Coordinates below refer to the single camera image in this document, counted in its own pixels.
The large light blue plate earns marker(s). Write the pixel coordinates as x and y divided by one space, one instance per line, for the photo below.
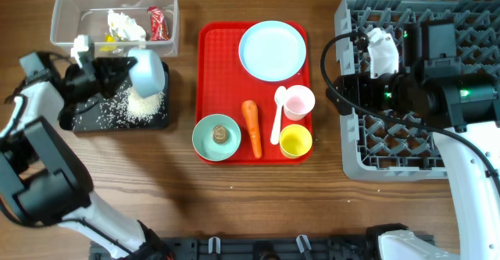
272 51

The yellow snack wrapper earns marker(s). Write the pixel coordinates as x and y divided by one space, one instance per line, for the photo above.
112 41

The pink cup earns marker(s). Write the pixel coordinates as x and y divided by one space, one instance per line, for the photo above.
299 101

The black rectangular tray bin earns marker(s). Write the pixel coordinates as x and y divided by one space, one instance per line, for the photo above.
117 123

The white tissue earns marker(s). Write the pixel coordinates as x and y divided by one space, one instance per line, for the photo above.
124 28

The pile of white rice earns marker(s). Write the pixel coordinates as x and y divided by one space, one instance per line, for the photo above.
142 105

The orange carrot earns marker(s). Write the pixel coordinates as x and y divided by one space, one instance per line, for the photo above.
250 113

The grey dishwasher rack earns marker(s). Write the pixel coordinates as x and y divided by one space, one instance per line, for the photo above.
374 150

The clear plastic waste bin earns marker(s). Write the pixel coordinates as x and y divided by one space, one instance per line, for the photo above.
71 18

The yellow cup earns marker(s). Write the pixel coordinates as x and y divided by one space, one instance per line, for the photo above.
295 141

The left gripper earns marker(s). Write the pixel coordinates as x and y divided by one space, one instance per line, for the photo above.
105 82

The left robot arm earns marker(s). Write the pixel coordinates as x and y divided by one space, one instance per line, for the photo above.
43 182

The red candy wrapper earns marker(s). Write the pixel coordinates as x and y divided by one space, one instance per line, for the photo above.
158 24

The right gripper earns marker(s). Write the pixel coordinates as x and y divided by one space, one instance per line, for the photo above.
361 82

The brown walnut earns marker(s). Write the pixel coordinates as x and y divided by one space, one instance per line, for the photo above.
220 134

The light blue bowl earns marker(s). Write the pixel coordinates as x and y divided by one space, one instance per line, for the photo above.
147 75

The white plastic spoon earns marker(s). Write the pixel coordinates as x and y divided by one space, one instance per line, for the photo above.
279 100

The red serving tray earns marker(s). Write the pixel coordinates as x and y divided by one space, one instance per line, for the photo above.
223 84

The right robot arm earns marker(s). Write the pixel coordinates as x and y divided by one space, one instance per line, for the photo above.
460 110

